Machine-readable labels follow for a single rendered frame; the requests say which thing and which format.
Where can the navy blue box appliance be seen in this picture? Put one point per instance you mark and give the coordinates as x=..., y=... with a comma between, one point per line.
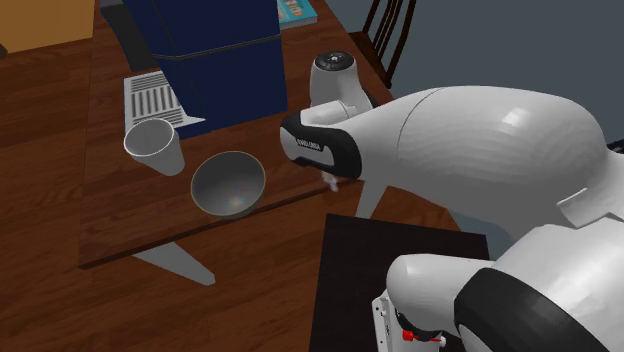
x=224, y=63

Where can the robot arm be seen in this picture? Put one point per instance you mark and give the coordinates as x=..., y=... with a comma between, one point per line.
x=487, y=151

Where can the white cup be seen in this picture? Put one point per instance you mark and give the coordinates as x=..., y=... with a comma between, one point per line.
x=166, y=153

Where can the grey bowl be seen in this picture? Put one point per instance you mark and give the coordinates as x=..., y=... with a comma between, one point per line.
x=226, y=187

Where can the wooden table with grey legs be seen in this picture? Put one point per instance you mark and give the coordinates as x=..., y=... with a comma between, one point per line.
x=141, y=214

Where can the dark wooden chair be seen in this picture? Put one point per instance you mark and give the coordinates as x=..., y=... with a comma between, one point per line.
x=375, y=51

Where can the tan box furniture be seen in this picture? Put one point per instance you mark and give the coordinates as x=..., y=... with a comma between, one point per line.
x=44, y=22

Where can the small white object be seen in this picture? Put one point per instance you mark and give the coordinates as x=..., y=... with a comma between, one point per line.
x=332, y=183

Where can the black robot stand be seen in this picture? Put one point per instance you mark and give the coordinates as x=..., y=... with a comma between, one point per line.
x=351, y=273

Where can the teal book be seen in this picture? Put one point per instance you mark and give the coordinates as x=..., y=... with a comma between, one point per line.
x=295, y=13

